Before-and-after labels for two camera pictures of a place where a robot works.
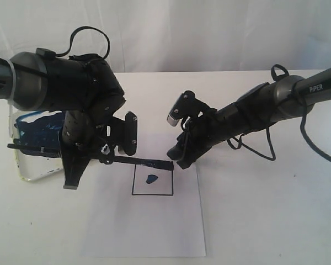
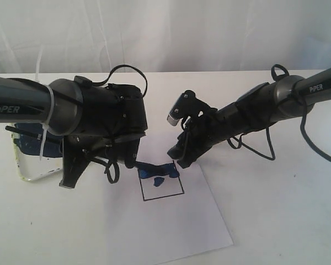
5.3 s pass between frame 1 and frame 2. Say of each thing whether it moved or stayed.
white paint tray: stayed
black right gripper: stayed
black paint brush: moved
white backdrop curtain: stayed
